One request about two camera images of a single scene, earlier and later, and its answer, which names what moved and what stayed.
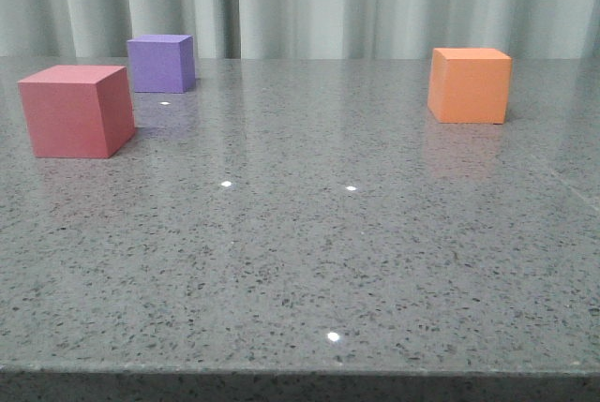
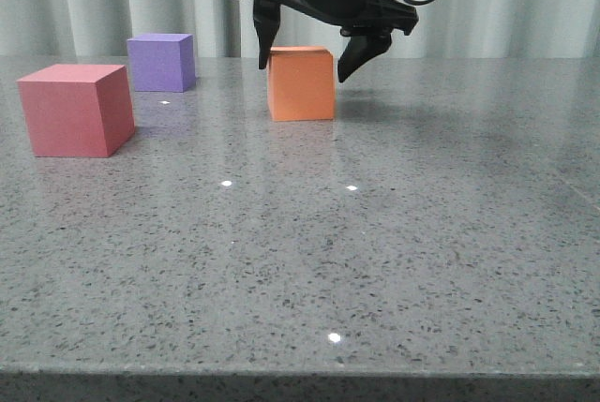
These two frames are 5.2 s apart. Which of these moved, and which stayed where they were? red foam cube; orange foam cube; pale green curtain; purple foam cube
Moved: orange foam cube
Stayed: red foam cube; purple foam cube; pale green curtain
